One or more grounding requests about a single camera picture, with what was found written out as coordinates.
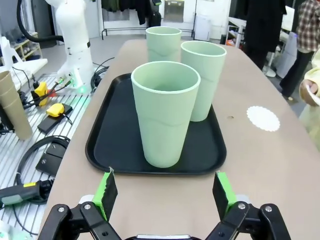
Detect thick black cable loop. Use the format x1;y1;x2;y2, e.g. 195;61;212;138
14;135;71;191

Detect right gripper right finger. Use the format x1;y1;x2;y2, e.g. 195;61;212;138
197;171;292;240

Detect white shelving desk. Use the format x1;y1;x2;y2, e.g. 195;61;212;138
226;16;248;49

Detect black plastic serving tray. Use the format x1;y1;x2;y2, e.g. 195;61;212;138
85;73;228;176

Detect slatted aluminium mounting platform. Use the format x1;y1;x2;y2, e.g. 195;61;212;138
0;72;93;240

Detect black left arm hose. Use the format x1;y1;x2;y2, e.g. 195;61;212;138
16;0;66;43

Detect person in plaid shirt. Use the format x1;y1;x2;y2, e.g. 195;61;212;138
279;0;320;101

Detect pale green plastic cup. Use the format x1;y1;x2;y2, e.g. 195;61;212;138
180;40;228;123
145;26;183;66
130;62;202;168

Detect black mounting plate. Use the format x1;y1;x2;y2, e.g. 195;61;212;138
46;142;69;159
35;152;64;176

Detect person torso yellow top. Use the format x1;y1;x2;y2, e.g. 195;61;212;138
298;98;320;151

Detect wooden shoe shelf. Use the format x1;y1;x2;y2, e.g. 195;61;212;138
13;32;43;62

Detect grey metal wall box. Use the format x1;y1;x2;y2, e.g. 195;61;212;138
164;0;194;24

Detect brown cardboard tube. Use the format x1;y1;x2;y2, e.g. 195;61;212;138
0;70;34;141

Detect white floor appliance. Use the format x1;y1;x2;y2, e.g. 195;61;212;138
194;14;213;41

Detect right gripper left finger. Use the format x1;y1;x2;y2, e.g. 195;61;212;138
37;166;131;240

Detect person forearm yellow sleeve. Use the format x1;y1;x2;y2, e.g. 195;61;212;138
302;61;320;85

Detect dark hanging garments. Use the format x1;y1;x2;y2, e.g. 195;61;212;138
101;0;162;26

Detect white floor stand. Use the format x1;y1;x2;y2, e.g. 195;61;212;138
264;49;278;79

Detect black flat controller box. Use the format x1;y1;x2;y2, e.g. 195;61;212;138
37;103;74;133

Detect black grey handheld pendant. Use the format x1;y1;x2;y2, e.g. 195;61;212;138
0;180;55;208

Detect black metal clothes rack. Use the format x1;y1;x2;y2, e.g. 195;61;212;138
101;0;197;41

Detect person in black clothes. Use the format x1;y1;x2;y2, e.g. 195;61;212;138
243;0;288;71

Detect black cable bundle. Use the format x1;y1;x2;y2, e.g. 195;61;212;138
90;57;116;94

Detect bare person hand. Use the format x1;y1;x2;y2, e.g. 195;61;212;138
299;78;320;106

